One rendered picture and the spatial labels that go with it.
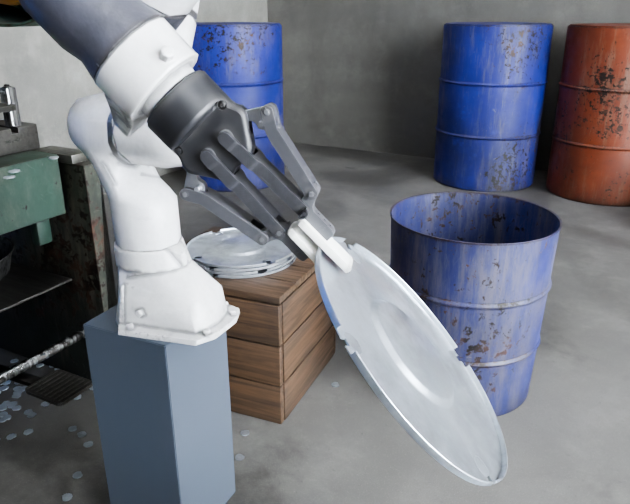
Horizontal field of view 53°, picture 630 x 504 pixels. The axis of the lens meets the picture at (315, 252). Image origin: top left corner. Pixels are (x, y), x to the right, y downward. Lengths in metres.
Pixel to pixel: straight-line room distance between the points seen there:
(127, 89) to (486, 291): 1.07
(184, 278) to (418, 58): 3.44
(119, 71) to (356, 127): 4.03
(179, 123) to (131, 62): 0.06
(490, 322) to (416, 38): 3.05
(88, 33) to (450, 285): 1.08
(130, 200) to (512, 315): 0.92
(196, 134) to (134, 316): 0.56
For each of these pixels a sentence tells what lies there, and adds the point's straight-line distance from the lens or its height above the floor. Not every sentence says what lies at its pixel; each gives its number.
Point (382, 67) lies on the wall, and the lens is 4.45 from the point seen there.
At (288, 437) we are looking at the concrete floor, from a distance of 1.58.
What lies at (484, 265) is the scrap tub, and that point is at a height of 0.43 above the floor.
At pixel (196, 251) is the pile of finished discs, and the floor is 0.38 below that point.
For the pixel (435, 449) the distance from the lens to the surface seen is 0.54.
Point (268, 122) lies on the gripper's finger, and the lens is 0.59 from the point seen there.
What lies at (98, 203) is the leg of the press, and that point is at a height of 0.52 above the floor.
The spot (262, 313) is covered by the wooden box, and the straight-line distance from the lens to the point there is 1.47.
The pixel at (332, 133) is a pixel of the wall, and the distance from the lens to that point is 4.68.
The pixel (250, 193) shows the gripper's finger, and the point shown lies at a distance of 0.61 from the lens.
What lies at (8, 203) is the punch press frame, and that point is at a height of 0.56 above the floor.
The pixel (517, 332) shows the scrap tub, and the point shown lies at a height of 0.24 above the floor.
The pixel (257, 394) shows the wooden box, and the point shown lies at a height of 0.07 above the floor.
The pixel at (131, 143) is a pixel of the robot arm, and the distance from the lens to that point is 1.02.
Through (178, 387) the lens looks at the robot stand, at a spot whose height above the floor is 0.36.
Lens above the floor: 0.97
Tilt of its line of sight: 21 degrees down
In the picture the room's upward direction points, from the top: straight up
